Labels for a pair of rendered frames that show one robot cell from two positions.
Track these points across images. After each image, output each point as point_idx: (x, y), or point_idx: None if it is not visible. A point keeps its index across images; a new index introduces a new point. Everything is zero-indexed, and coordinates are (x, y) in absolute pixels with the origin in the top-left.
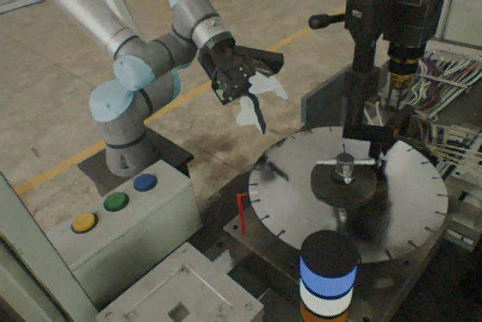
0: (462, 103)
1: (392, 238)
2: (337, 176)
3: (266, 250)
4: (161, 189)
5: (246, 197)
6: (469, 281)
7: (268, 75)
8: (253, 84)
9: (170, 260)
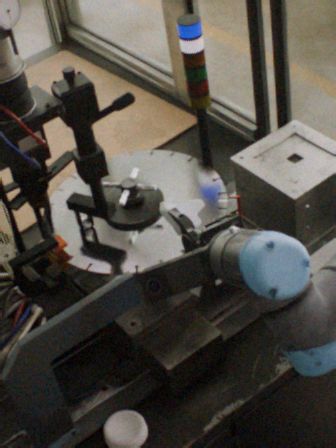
0: None
1: (121, 162)
2: (139, 190)
3: None
4: (334, 253)
5: (239, 358)
6: None
7: (174, 210)
8: (196, 210)
9: (307, 186)
